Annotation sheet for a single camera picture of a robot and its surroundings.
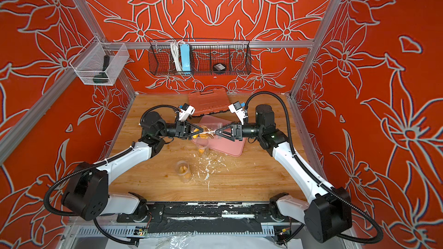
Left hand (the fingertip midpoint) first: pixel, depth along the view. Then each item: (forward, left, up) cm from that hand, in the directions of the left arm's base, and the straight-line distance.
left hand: (201, 134), depth 66 cm
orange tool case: (+41, +3, -25) cm, 48 cm away
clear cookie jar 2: (+5, +2, -23) cm, 23 cm away
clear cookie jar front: (-6, +10, -22) cm, 25 cm away
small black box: (+45, -4, -1) cm, 45 cm away
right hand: (+2, -7, +1) cm, 7 cm away
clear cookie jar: (+1, -2, +1) cm, 2 cm away
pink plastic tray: (+11, -16, -30) cm, 36 cm away
